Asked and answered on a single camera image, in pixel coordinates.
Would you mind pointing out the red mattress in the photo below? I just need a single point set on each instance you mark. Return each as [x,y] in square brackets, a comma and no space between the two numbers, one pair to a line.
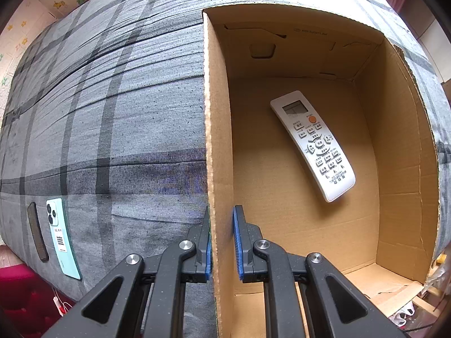
[21,288]

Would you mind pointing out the white remote control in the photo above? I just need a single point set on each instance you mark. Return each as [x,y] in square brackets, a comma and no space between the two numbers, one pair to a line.
[317,148]

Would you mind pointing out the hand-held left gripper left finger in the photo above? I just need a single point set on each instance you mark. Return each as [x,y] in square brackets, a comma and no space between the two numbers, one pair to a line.
[208,241]

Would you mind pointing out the white plastic bag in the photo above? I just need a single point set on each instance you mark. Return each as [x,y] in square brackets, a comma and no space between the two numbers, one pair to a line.
[401,318]

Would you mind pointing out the beige cabinet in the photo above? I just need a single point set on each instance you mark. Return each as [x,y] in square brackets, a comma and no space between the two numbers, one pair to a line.
[437,42]

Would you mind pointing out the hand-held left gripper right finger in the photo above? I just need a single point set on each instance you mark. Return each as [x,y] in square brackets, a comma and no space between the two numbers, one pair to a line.
[238,243]

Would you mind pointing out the grey plaid bedsheet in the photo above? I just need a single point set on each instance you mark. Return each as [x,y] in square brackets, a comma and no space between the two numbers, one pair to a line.
[105,112]

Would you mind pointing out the brown cardboard box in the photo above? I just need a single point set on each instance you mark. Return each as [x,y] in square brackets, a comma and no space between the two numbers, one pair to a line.
[282,218]

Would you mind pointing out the wooden shelf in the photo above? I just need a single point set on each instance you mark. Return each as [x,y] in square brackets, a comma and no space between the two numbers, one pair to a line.
[422,301]

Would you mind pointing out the mint green smartphone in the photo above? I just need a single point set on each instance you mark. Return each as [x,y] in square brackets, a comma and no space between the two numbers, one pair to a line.
[60,236]

